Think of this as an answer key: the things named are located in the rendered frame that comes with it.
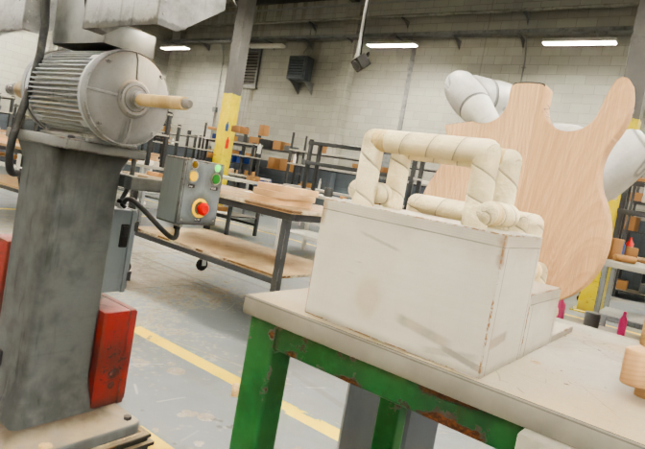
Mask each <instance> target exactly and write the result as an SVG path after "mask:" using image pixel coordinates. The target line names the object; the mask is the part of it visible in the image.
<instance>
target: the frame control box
mask: <svg viewBox="0 0 645 449"><path fill-rule="evenodd" d="M193 160H194V159H192V158H186V157H180V156H174V155H166V158H165V164H164V170H163V177H162V182H161V188H160V194H159V201H158V207H157V212H156V218H157V219H159V220H162V221H165V222H168V223H171V224H173V225H174V227H173V228H174V229H175V233H174V235H172V234H171V233H169V232H168V231H167V230H166V229H165V228H164V227H163V226H162V225H161V224H160V223H159V222H158V221H157V220H156V219H155V217H154V216H153V215H152V214H151V213H150V212H149V211H148V210H147V209H146V208H145V207H144V206H143V205H142V204H141V203H140V202H139V201H138V200H136V199H135V198H132V197H125V198H124V199H123V200H122V202H121V203H120V204H119V205H118V206H117V208H120V209H126V207H127V202H128V201H130V202H132V203H133V204H134V205H135V206H136V207H137V208H138V209H139V210H140V211H141V212H142V213H143V214H144V215H145V216H146V217H147V218H148V219H149V220H150V221H151V222H152V223H153V224H154V225H155V227H156V228H157V229H158V230H159V231H160V232H161V233H162V234H163V235H164V236H165V237H167V238H168V239H170V240H173V241H175V240H177V239H178V237H179V231H180V228H181V227H182V225H215V221H216V215H217V209H218V203H219V198H220V192H221V186H222V180H223V174H224V169H225V165H224V164H220V165H221V167H222V168H221V171H220V172H219V173H215V172H214V165H215V164H217V163H214V162H208V161H202V160H198V161H199V167H198V169H196V170H194V169H192V168H191V162H192V161H193ZM193 171H194V172H197V174H198V178H197V180H195V181H191V180H190V174H191V172H193ZM215 175H218V176H219V177H220V182H219V183H218V184H214V183H213V181H212V179H213V177H214V176H215ZM202 202H205V203H207V204H208V206H209V211H208V213H207V214H206V215H205V216H202V215H200V214H199V213H198V210H197V207H198V205H200V203H202Z"/></svg>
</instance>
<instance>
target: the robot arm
mask: <svg viewBox="0 0 645 449"><path fill-rule="evenodd" d="M511 87H512V84H510V83H505V82H502V81H498V80H492V79H489V78H485V77H481V76H477V75H473V76H472V75H471V74H470V73H468V72H466V71H455V72H453V73H451V74H450V75H448V77H447V78H446V80H445V84H444V94H445V97H446V100H447V102H448V103H449V104H450V105H451V107H452V108H453V109H454V111H455V112H456V113H457V114H458V115H459V116H460V117H462V118H463V119H464V121H466V122H469V121H474V122H477V123H488V122H491V121H493V120H495V119H496V118H498V117H499V116H500V115H501V114H502V113H503V112H504V110H505V109H506V107H507V104H508V101H509V96H510V91H511ZM553 125H554V126H555V128H556V129H558V130H565V131H573V130H579V129H582V128H583V127H580V126H576V125H570V124H553ZM644 173H645V134H644V133H643V132H642V131H641V130H634V129H630V130H626V131H625V133H624V134H623V136H622V137H621V138H620V140H619V141H618V142H617V143H616V145H615V146H614V147H613V149H612V150H611V152H610V154H609V157H608V159H607V162H606V165H605V169H604V175H603V185H604V191H605V195H606V199H607V201H608V202H609V201H611V200H612V199H614V198H616V197H618V196H619V195H620V194H622V193H623V192H624V191H626V190H627V189H628V188H629V187H631V186H632V185H633V184H634V183H635V182H636V181H637V180H638V179H639V178H641V177H642V176H643V174H644Z"/></svg>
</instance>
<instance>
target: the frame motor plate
mask: <svg viewBox="0 0 645 449"><path fill-rule="evenodd" d="M17 139H20V140H25V141H30V142H35V143H39V144H43V145H48V146H53V147H58V148H63V149H66V150H73V151H79V152H86V153H93V154H104V155H110V156H117V157H123V158H129V159H135V160H142V161H145V160H146V154H147V152H146V151H141V150H134V149H128V148H122V147H116V146H110V145H105V144H100V143H94V142H88V141H83V140H80V139H75V136H74V135H68V136H67V137H63V136H58V135H53V134H48V133H42V132H38V131H32V130H23V127H21V128H20V131H19V134H18V135H17Z"/></svg>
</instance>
